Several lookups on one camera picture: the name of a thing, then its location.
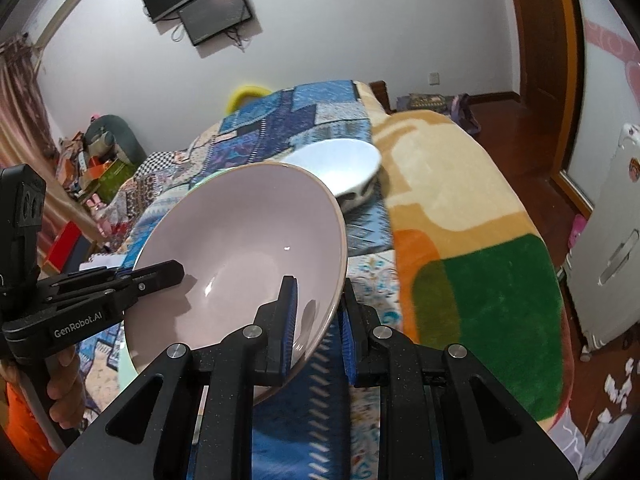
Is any pink beige bowl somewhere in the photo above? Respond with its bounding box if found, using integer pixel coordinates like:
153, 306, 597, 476
124, 162, 347, 378

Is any large mint green plate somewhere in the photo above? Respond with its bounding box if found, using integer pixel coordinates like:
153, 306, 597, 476
118, 169, 228, 392

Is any white bowl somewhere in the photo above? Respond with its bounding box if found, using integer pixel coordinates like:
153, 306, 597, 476
281, 139, 382, 214

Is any person's left hand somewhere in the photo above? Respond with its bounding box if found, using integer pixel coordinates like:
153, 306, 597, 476
47, 347, 86, 429

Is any white paper sheet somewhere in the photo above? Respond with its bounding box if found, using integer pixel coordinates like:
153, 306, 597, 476
79, 254, 126, 271

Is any red box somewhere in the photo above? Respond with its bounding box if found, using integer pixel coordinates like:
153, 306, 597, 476
42, 221, 82, 274

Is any pink bunny toy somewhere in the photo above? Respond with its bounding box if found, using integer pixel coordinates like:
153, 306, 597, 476
86, 193, 111, 236

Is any green cardboard box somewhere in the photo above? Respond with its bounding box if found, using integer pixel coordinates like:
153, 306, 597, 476
98, 159, 136, 194

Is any patchwork patterned bedspread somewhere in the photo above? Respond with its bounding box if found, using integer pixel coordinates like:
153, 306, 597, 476
79, 80, 402, 479

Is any grey green stuffed pillow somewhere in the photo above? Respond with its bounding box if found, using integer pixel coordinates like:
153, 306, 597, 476
84, 115, 146, 167

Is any striped brown curtain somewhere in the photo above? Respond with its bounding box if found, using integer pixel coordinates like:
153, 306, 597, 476
1, 36, 104, 263

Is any yellow fluffy object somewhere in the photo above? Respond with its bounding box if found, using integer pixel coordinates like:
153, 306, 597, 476
226, 84, 272, 115

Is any white appliance door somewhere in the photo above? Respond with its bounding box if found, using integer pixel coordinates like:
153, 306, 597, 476
565, 124, 640, 353

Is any wall mounted black television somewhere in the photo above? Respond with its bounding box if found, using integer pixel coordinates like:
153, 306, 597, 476
178, 0, 253, 47

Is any wooden door frame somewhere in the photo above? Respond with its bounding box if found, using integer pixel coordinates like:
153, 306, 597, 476
512, 0, 593, 217

